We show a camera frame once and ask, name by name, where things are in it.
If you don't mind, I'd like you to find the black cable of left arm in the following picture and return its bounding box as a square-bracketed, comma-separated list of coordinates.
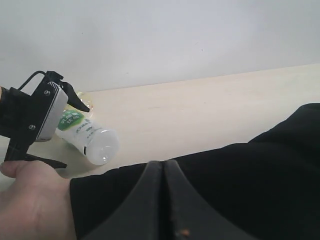
[17, 70, 48, 92]

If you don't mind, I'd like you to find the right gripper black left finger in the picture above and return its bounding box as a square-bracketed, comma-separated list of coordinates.
[85, 161, 173, 240]

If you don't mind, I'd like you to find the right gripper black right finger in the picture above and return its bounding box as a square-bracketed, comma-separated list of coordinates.
[164, 160, 255, 240]

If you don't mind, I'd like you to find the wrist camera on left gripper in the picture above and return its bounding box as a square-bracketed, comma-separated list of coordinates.
[35, 81, 68, 142]

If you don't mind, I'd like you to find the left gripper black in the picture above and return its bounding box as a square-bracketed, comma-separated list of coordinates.
[0, 71, 90, 169]

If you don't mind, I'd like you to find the person's open right hand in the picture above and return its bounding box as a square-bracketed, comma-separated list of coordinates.
[0, 161, 77, 240]

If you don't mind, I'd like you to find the white bottle with green label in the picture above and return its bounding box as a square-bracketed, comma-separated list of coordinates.
[55, 107, 120, 166]

